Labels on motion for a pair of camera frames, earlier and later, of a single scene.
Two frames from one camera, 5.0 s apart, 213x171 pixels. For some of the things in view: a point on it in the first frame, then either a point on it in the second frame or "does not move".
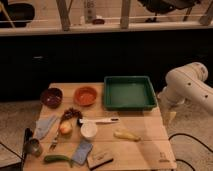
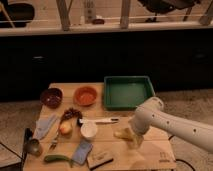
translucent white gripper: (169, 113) -> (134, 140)
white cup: (88, 129) does not move
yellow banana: (126, 135) does not move
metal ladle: (30, 145) does not move
